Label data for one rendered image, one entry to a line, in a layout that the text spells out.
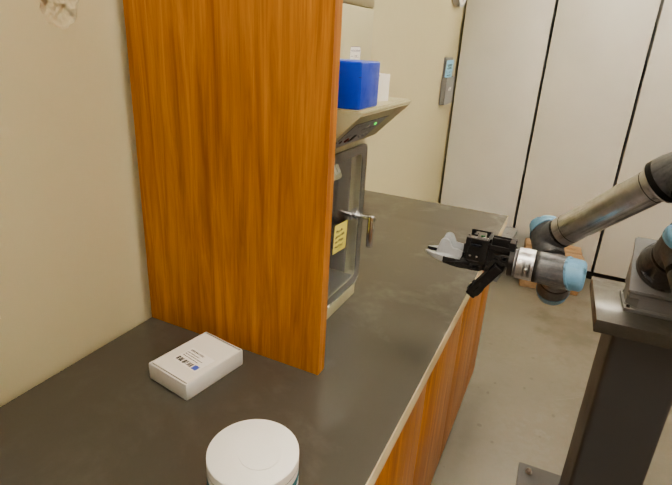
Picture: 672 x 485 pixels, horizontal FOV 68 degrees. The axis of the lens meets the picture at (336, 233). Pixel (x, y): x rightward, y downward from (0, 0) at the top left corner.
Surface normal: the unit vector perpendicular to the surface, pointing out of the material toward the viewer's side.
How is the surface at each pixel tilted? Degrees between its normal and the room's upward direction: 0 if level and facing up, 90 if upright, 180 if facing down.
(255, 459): 0
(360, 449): 0
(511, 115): 90
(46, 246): 90
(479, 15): 90
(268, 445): 0
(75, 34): 90
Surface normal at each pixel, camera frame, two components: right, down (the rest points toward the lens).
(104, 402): 0.05, -0.93
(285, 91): -0.43, 0.30
